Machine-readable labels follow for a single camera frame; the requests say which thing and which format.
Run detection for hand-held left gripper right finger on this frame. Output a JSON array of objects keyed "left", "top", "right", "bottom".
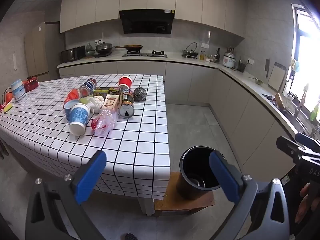
[{"left": 209, "top": 150, "right": 292, "bottom": 240}]

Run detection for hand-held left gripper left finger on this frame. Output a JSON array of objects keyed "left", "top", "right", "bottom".
[{"left": 25, "top": 150, "right": 108, "bottom": 240}]

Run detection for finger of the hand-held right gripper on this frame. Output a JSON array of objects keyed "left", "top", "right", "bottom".
[
  {"left": 276, "top": 136, "right": 307, "bottom": 166},
  {"left": 294, "top": 132, "right": 320, "bottom": 153}
]

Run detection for black trash bin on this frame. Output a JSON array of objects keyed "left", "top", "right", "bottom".
[{"left": 176, "top": 145, "right": 222, "bottom": 201}]

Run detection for clear plastic bag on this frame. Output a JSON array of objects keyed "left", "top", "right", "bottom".
[{"left": 90, "top": 109, "right": 118, "bottom": 137}]

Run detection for blue paper cup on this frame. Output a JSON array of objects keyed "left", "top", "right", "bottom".
[
  {"left": 63, "top": 99, "right": 80, "bottom": 122},
  {"left": 68, "top": 103, "right": 91, "bottom": 136}
]

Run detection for white small carton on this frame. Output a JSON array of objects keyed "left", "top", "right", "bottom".
[{"left": 101, "top": 94, "right": 120, "bottom": 112}]

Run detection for dark green box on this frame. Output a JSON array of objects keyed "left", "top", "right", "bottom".
[{"left": 93, "top": 87, "right": 121, "bottom": 98}]

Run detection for steel wool scrubber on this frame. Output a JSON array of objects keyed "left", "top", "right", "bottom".
[{"left": 133, "top": 87, "right": 148, "bottom": 103}]

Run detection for person's right hand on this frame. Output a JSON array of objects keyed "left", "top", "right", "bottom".
[{"left": 294, "top": 182, "right": 313, "bottom": 225}]

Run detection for sink faucet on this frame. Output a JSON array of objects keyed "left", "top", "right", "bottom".
[{"left": 294, "top": 84, "right": 310, "bottom": 117}]

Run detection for kitchen sink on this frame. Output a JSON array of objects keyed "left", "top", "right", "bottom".
[{"left": 261, "top": 92, "right": 308, "bottom": 131}]

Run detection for wooden stool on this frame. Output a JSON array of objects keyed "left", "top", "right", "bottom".
[{"left": 153, "top": 171, "right": 215, "bottom": 217}]

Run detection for white table leg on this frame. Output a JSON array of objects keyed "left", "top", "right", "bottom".
[{"left": 137, "top": 195, "right": 154, "bottom": 217}]

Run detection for cutting board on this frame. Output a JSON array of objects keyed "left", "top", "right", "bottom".
[{"left": 268, "top": 62, "right": 287, "bottom": 92}]

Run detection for kitchen window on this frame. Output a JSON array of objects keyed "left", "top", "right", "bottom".
[{"left": 282, "top": 3, "right": 320, "bottom": 123}]

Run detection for crumpled white tissue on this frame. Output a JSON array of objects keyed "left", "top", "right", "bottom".
[{"left": 86, "top": 95, "right": 106, "bottom": 114}]

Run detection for green drink can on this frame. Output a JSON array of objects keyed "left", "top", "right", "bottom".
[{"left": 118, "top": 88, "right": 135, "bottom": 119}]

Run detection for orange plastic bag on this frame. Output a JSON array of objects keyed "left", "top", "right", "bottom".
[{"left": 64, "top": 88, "right": 80, "bottom": 105}]

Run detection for blue soda can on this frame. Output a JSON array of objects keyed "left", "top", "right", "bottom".
[{"left": 79, "top": 78, "right": 97, "bottom": 96}]

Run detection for red paper cup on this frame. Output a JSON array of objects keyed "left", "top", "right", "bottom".
[{"left": 118, "top": 75, "right": 133, "bottom": 89}]

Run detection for kitchen counter with cabinets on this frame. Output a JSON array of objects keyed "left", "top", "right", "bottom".
[{"left": 57, "top": 52, "right": 320, "bottom": 180}]

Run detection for white rice cooker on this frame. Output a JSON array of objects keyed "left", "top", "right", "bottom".
[{"left": 222, "top": 52, "right": 237, "bottom": 69}]

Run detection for small red appliance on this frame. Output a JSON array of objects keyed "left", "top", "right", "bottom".
[{"left": 23, "top": 76, "right": 39, "bottom": 92}]

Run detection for white and blue tub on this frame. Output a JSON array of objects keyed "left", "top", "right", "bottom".
[{"left": 10, "top": 79, "right": 27, "bottom": 102}]

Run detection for black microwave oven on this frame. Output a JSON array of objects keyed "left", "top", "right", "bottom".
[{"left": 61, "top": 45, "right": 86, "bottom": 63}]

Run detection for lidded grey wok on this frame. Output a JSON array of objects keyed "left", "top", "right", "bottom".
[{"left": 95, "top": 42, "right": 114, "bottom": 55}]

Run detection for metal kettle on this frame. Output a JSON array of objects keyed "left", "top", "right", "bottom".
[{"left": 184, "top": 42, "right": 198, "bottom": 55}]

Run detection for black gas stove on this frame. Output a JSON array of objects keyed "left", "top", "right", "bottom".
[{"left": 121, "top": 50, "right": 168, "bottom": 58}]

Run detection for frying pan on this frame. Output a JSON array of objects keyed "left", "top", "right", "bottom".
[{"left": 115, "top": 44, "right": 144, "bottom": 52}]

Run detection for black range hood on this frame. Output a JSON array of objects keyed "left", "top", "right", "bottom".
[{"left": 119, "top": 9, "right": 176, "bottom": 35}]

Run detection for beige upper cabinets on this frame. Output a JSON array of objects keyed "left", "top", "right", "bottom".
[{"left": 59, "top": 0, "right": 246, "bottom": 39}]

